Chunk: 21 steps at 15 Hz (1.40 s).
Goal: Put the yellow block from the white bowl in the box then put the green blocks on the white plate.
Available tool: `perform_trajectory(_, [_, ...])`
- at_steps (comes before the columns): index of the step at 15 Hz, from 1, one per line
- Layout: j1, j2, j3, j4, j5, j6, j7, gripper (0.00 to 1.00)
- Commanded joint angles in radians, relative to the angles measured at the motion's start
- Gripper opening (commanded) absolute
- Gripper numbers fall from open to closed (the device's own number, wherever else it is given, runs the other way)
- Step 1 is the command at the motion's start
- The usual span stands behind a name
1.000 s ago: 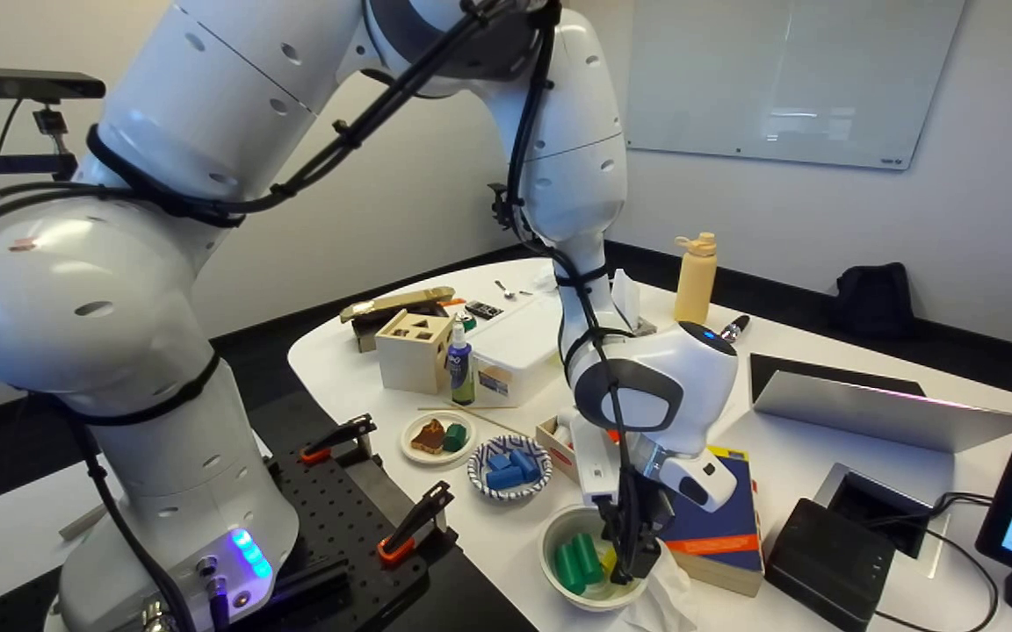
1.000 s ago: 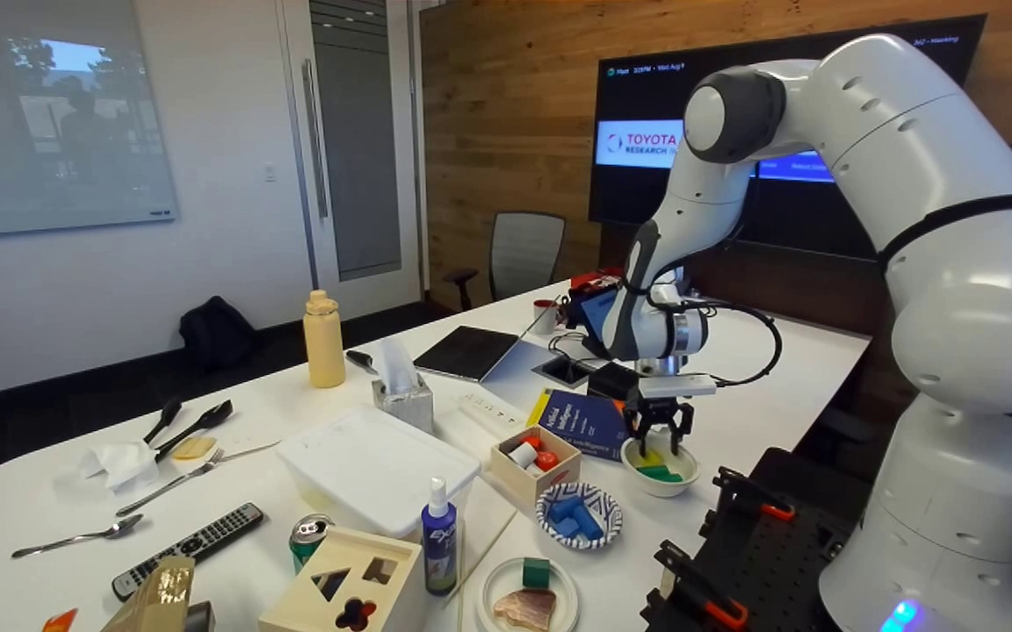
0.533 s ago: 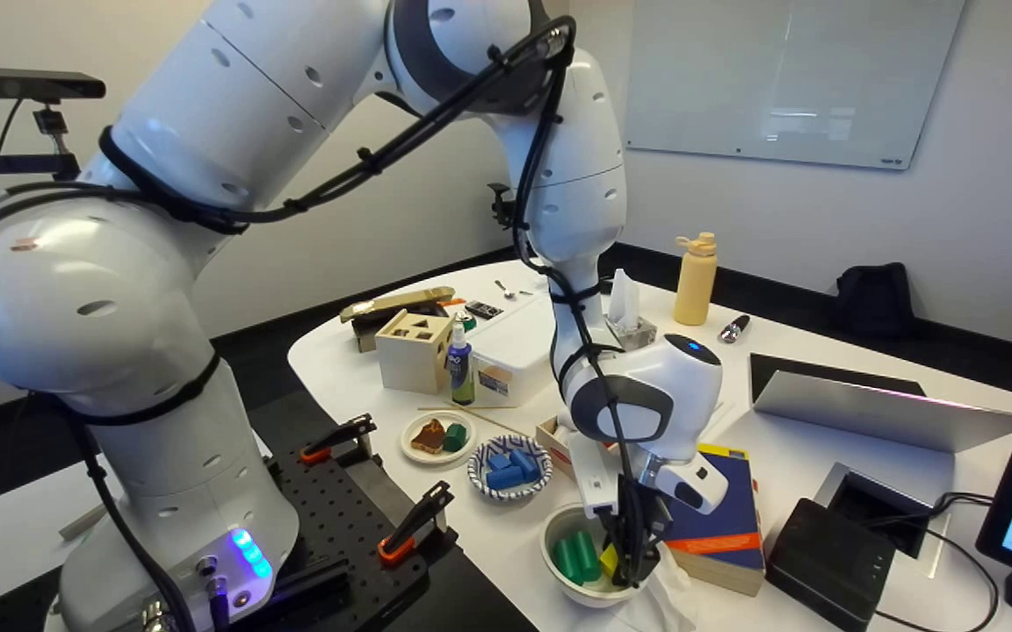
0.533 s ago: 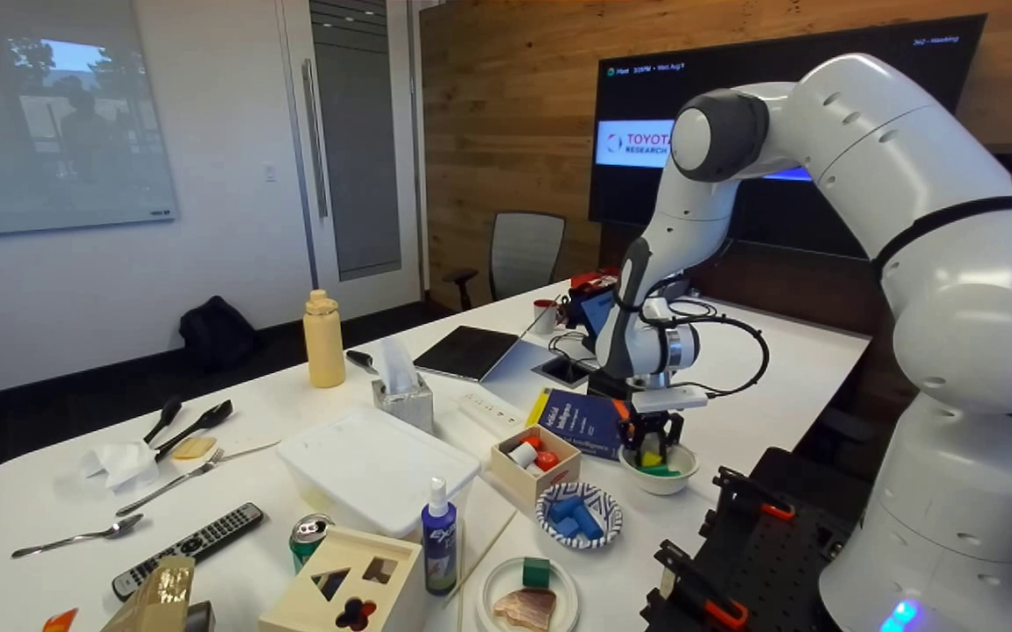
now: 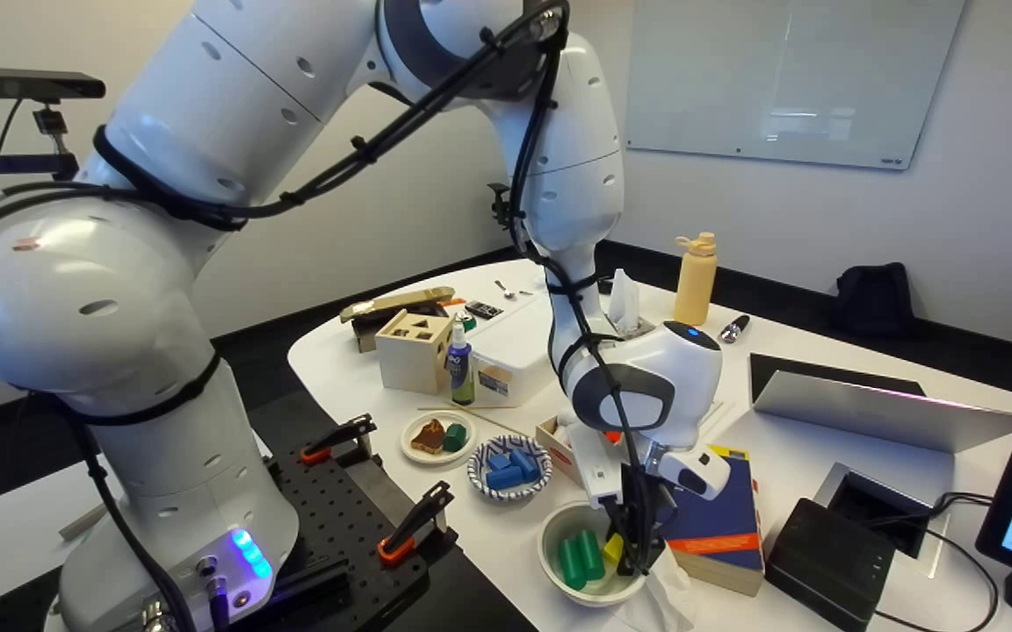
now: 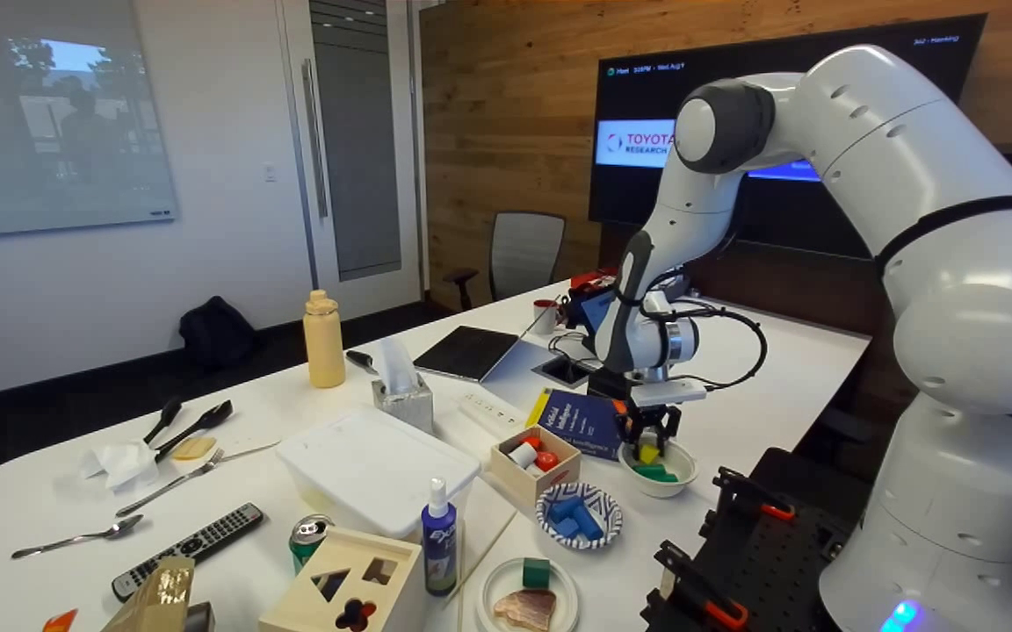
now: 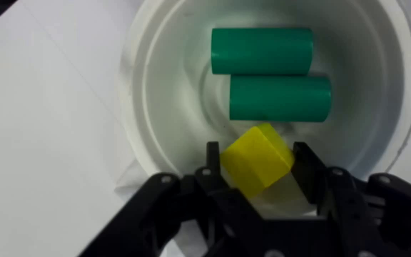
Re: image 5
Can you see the blue cuboid block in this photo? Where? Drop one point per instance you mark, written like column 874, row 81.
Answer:
column 528, row 468

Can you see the brown toy steak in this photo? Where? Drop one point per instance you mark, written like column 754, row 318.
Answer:
column 426, row 435

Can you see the white cloth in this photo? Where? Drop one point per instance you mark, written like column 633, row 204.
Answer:
column 662, row 598

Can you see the silver laptop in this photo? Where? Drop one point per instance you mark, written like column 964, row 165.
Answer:
column 881, row 415

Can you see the blue book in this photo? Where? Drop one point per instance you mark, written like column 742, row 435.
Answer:
column 719, row 529

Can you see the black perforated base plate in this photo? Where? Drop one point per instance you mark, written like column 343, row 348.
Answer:
column 343, row 513

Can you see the white sheet on floor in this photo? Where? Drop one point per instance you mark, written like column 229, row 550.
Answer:
column 36, row 529

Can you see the black orange clamp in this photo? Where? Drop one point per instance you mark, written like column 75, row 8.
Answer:
column 419, row 522
column 343, row 435

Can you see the green cylinder block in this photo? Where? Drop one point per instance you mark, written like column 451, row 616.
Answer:
column 572, row 562
column 591, row 554

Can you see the small white plate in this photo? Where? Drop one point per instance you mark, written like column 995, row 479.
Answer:
column 425, row 456

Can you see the yellow block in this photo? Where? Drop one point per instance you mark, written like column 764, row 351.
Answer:
column 614, row 550

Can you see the white plastic container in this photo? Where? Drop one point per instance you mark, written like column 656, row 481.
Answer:
column 510, row 351

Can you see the small black item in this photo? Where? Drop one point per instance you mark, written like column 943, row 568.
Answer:
column 483, row 311

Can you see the blue cylinder block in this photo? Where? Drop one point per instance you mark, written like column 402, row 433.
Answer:
column 502, row 472

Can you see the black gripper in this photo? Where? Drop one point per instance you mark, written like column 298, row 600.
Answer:
column 646, row 495

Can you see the small glue bottle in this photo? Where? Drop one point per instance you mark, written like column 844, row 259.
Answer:
column 462, row 369

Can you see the tan bottle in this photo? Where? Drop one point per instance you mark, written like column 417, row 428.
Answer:
column 697, row 287

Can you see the wooden shape sorter box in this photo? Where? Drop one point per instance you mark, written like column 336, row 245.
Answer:
column 408, row 351

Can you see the white bowl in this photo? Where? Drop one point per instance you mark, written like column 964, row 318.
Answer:
column 555, row 572

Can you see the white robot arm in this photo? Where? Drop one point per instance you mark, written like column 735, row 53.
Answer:
column 121, row 303

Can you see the black bag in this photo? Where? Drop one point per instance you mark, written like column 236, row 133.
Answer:
column 874, row 303

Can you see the black camera on stand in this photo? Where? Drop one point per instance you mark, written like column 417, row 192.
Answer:
column 32, row 81

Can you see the black marker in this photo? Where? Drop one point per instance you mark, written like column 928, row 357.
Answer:
column 735, row 328

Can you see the thin wooden stick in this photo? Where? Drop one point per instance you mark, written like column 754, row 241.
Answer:
column 471, row 415

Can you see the black box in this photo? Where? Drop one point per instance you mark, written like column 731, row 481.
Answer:
column 827, row 568

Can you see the blue patterned paper plate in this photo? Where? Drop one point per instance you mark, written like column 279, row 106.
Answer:
column 483, row 481

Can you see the tan wooden tray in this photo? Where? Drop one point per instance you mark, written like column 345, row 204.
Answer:
column 395, row 303

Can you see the whiteboard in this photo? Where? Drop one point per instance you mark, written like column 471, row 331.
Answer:
column 789, row 71

